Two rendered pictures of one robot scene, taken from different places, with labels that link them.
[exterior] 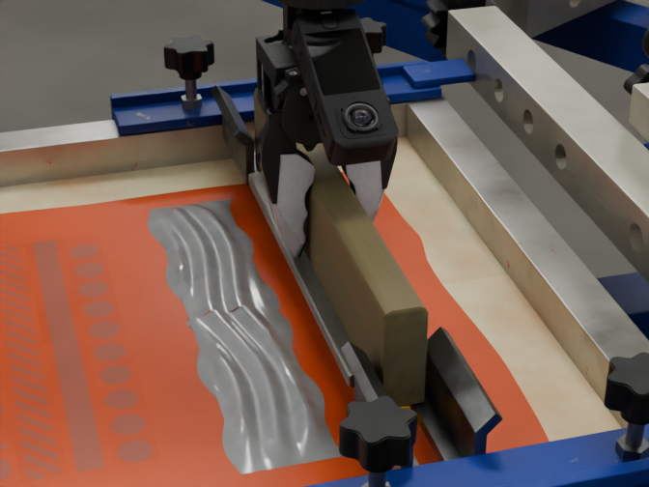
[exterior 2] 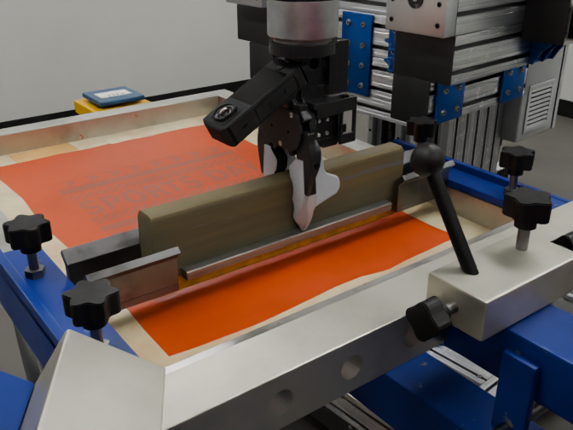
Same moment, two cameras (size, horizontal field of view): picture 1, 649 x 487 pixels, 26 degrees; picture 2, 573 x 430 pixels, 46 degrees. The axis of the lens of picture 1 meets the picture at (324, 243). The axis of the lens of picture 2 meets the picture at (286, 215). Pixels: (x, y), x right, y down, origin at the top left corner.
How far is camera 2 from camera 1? 94 cm
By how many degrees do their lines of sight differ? 60
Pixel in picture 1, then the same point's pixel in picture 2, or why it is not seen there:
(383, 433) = (12, 225)
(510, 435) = (176, 338)
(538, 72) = (562, 221)
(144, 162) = not seen: hidden behind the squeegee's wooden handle
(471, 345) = (270, 308)
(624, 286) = (454, 386)
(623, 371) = (90, 284)
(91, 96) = not seen: outside the picture
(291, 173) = (268, 158)
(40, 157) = (342, 150)
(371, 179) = (299, 184)
